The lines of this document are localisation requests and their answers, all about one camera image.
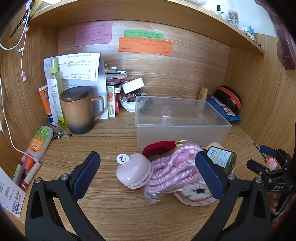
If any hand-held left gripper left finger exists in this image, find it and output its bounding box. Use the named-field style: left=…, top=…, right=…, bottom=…
left=25, top=151, right=105, bottom=241

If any fruit-print box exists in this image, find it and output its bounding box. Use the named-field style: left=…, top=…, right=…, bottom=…
left=106, top=85, right=116, bottom=117

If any blue fabric pouch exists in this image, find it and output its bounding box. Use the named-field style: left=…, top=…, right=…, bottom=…
left=206, top=95, right=241, bottom=122

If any white cable with pink tip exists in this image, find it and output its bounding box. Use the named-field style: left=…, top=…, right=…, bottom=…
left=20, top=23, right=28, bottom=82

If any white charging cable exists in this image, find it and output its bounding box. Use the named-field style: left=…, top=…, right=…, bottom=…
left=0, top=0, right=38, bottom=161

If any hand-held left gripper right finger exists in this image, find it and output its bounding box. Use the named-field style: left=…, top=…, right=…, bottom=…
left=192, top=151, right=272, bottom=241

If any white tube with green print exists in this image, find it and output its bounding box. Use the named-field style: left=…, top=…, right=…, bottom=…
left=47, top=78, right=60, bottom=123

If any black case with orange zip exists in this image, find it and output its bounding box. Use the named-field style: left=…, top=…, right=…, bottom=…
left=214, top=86, right=242, bottom=116

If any pile of glass beads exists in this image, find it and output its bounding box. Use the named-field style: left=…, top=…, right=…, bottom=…
left=119, top=91, right=147, bottom=102

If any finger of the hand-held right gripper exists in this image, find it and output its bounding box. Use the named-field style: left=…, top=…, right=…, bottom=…
left=246, top=159, right=272, bottom=180
left=259, top=145, right=292, bottom=171

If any pink paw-shaped trinket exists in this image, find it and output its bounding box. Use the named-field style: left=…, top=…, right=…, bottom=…
left=267, top=157, right=278, bottom=171

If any pink rope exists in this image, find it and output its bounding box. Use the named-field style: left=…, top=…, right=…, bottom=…
left=142, top=143, right=208, bottom=204

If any orange paper note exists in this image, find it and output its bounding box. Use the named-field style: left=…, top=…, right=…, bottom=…
left=118, top=37, right=174, bottom=57

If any thin dark pen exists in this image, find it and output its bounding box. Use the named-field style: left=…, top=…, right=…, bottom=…
left=253, top=143, right=266, bottom=161

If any red velvet pouch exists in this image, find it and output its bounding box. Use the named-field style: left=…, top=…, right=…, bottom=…
left=142, top=140, right=191, bottom=158

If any cream plastic tub with lid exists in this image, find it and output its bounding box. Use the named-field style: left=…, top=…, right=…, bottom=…
left=206, top=142, right=225, bottom=151

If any wooden desktop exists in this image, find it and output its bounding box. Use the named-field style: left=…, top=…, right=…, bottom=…
left=0, top=111, right=296, bottom=241

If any person's right hand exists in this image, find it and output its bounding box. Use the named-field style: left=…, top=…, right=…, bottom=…
left=269, top=192, right=280, bottom=208

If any handwritten cream paper sheet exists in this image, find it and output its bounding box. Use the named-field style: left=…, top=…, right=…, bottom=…
left=58, top=53, right=101, bottom=81

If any small white box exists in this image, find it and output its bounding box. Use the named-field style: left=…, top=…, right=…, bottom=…
left=121, top=77, right=145, bottom=93

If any white folded cardboard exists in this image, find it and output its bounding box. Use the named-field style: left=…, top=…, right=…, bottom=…
left=44, top=53, right=109, bottom=120

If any wooden shelf board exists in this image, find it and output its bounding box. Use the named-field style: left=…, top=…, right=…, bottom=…
left=30, top=0, right=265, bottom=55

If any glass jar with brown sticks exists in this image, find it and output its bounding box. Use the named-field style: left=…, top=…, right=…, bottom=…
left=225, top=10, right=240, bottom=25

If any green paper note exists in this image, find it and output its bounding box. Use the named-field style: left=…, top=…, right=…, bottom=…
left=124, top=30, right=164, bottom=40

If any pink round mini fan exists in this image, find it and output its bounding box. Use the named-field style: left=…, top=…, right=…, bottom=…
left=116, top=153, right=154, bottom=190

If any pink paper note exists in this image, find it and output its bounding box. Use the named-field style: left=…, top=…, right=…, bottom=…
left=75, top=22, right=113, bottom=47

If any stack of small packets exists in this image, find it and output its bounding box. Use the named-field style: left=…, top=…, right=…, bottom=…
left=104, top=64, right=129, bottom=93

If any orange sunscreen tube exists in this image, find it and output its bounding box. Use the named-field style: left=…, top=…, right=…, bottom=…
left=38, top=85, right=55, bottom=123

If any white drawstring pouch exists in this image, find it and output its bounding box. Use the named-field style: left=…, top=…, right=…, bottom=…
left=173, top=181, right=219, bottom=207

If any clear plastic storage box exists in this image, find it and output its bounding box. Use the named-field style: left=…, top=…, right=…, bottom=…
left=135, top=95, right=232, bottom=149

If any green flat packet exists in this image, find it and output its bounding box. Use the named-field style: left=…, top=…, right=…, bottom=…
left=13, top=164, right=23, bottom=186

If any white patterned bowl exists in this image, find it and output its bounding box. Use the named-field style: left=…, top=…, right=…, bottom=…
left=118, top=91, right=148, bottom=113

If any white bottle with orange label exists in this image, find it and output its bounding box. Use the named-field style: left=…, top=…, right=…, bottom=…
left=25, top=126, right=54, bottom=159

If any black chain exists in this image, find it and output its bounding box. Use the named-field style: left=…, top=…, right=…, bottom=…
left=10, top=10, right=29, bottom=37

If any yellow-green spray bottle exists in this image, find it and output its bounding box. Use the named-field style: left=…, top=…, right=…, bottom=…
left=50, top=57, right=68, bottom=128

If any silver black pen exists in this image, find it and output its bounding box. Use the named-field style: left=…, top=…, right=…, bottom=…
left=51, top=122, right=72, bottom=137

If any white red-capped tube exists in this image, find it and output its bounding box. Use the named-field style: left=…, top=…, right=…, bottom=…
left=21, top=161, right=41, bottom=189

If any red slim box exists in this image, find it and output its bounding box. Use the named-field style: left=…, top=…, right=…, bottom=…
left=114, top=85, right=122, bottom=114

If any white printed label sheet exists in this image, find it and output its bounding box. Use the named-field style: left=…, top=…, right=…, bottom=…
left=0, top=167, right=26, bottom=217

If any dark green spray bottle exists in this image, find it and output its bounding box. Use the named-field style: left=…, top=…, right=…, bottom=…
left=205, top=146, right=237, bottom=174

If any mauve cloth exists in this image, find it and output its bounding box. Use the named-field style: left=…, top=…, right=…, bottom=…
left=254, top=0, right=296, bottom=70

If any brown ceramic mug with lid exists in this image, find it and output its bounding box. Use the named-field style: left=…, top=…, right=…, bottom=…
left=60, top=86, right=104, bottom=134

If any orange lip balm tube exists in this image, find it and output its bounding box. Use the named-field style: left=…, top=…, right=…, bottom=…
left=23, top=156, right=36, bottom=176

